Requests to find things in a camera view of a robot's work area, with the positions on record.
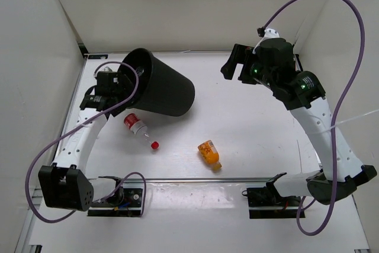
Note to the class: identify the clear unlabelled plastic bottle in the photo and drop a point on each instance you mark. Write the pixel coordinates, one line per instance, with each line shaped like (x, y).
(140, 71)

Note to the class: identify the red label water bottle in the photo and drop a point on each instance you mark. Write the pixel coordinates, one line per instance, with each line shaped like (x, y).
(140, 131)

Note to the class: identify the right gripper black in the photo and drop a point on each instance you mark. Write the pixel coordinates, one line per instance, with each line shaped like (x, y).
(240, 54)

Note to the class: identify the black plastic waste bin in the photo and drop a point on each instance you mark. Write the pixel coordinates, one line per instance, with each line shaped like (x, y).
(161, 89)

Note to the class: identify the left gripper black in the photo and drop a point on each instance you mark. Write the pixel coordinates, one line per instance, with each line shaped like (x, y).
(128, 83)

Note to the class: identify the white zip tie right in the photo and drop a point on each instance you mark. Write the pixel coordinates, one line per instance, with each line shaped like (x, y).
(345, 121)

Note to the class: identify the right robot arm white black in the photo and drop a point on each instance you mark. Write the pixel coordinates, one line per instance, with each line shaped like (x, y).
(305, 98)

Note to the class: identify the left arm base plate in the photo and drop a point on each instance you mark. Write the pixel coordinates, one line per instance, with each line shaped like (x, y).
(128, 201)

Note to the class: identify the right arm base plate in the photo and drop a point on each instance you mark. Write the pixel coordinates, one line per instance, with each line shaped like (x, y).
(263, 205)

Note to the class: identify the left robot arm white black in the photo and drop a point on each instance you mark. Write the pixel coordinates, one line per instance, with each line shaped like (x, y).
(63, 183)

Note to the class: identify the orange juice bottle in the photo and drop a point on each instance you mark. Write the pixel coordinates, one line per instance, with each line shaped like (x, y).
(210, 155)

